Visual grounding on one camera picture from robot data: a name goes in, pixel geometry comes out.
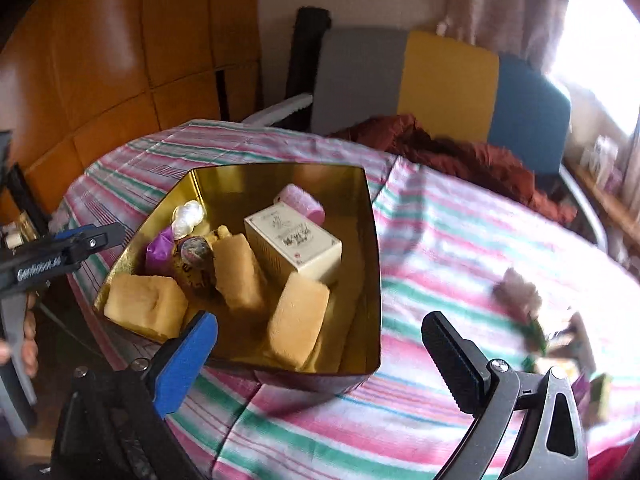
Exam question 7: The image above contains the grey yellow blue chair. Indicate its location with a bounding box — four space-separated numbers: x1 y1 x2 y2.
242 27 608 251

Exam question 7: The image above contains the wooden side desk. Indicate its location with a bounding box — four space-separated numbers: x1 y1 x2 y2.
565 157 640 241

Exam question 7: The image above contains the white carton box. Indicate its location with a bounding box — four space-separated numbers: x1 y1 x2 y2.
243 205 343 286

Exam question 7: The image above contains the gold tin box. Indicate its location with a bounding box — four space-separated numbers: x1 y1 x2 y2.
92 162 383 396

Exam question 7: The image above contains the striped tablecloth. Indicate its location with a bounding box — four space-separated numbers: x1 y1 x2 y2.
65 119 640 480

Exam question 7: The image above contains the person's left hand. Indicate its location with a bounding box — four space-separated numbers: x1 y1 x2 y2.
0 292 40 378

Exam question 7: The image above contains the pink hair roller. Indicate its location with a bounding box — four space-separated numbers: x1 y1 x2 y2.
274 183 327 228

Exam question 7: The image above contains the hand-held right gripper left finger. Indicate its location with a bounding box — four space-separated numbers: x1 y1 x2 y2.
50 310 219 480

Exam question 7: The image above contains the pink wrapper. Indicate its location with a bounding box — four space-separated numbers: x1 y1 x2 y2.
492 267 543 323

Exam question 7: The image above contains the pink patterned curtain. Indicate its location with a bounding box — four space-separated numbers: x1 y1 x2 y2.
442 0 573 68

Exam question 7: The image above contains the round patterned ball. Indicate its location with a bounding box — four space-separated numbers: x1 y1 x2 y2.
172 236 216 288

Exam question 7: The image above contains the green stick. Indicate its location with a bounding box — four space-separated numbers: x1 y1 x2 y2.
522 320 548 366

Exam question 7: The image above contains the biscuit packet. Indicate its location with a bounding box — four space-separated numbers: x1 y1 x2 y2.
545 312 596 376

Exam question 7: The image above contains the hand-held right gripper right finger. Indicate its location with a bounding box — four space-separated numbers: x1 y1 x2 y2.
421 311 591 480

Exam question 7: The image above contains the wooden wardrobe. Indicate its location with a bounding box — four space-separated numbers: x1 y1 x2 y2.
0 0 263 221

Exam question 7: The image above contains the purple wrapper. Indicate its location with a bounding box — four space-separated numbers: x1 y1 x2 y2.
572 372 593 403
145 226 178 277

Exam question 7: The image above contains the bright window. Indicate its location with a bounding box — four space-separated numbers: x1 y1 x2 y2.
550 0 640 136

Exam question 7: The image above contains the yellow sponge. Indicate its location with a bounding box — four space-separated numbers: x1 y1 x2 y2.
265 272 331 368
102 275 190 342
212 234 268 317

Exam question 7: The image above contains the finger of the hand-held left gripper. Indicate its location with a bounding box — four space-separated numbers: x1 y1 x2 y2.
0 131 51 233
50 221 126 273

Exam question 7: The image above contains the white fluffy puff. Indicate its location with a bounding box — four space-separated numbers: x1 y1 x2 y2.
171 200 206 238

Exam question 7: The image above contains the rust brown jacket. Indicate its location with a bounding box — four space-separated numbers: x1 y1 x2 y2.
330 114 578 226

